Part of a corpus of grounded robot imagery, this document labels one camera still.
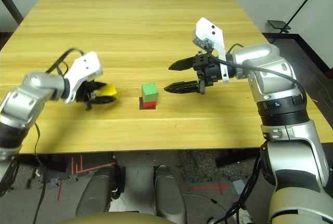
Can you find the black speckled floor mat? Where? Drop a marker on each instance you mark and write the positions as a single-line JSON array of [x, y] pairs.
[[197, 165]]

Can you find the grey left robot leg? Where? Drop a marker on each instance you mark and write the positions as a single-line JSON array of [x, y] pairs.
[[93, 195]]

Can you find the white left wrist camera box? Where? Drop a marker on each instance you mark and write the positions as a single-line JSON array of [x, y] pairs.
[[83, 68]]

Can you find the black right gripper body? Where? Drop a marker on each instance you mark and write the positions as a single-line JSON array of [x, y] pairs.
[[212, 72]]

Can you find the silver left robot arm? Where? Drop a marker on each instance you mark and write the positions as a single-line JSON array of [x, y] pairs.
[[28, 96]]

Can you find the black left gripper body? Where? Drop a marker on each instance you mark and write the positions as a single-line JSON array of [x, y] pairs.
[[87, 91]]

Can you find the yellow wooden block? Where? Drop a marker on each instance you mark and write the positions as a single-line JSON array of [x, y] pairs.
[[109, 90]]

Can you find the black tripod stand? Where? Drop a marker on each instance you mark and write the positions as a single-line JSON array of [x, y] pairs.
[[304, 1]]

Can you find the red wooden block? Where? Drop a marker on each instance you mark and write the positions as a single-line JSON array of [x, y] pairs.
[[149, 104]]

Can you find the black tripod holder plate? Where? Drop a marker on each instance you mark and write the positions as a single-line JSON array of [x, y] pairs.
[[278, 24]]

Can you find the red floor tape cross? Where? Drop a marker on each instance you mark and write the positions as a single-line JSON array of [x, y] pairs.
[[221, 187]]

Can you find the grey robot leg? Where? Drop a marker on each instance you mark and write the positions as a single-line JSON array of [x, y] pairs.
[[93, 195], [166, 195]]

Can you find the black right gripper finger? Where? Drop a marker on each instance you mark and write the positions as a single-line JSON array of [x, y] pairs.
[[183, 65], [186, 87]]

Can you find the red angled floor tape lines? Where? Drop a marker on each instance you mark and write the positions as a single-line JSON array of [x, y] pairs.
[[78, 169]]

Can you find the olive robot torso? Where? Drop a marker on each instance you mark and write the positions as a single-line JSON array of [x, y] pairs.
[[112, 220]]

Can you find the grey right robot leg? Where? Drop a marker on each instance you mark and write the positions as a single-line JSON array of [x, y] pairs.
[[166, 195]]

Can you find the small grey floor box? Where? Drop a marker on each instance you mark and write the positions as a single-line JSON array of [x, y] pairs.
[[238, 185]]

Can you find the black square tape marker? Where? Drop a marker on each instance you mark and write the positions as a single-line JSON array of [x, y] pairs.
[[140, 105]]

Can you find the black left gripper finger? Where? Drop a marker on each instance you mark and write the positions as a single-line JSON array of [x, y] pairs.
[[99, 85], [104, 99]]

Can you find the green wooden block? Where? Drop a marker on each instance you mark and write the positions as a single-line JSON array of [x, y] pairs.
[[149, 91]]

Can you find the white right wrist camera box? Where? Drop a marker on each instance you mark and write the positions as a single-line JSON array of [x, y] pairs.
[[209, 33]]

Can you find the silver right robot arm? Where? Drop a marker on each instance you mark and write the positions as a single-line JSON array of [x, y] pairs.
[[268, 65]]

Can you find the short red floor tape strip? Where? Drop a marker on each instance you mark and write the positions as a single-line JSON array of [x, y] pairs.
[[59, 192]]

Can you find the black metal frame bar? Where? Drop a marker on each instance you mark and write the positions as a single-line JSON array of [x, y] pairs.
[[11, 5]]

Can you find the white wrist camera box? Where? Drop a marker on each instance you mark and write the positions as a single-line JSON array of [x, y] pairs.
[[83, 68], [209, 33]]

